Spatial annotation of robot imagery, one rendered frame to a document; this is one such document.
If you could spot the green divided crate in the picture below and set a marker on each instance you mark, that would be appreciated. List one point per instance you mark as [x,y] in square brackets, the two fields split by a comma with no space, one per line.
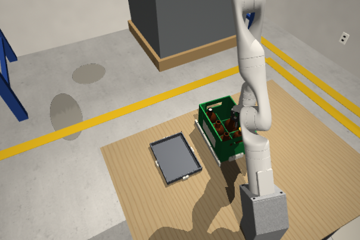
[222,149]

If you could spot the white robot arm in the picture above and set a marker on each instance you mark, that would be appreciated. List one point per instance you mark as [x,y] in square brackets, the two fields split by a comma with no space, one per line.
[251,64]

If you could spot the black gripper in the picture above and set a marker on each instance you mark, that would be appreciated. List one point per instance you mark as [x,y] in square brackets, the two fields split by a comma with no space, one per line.
[236,119]

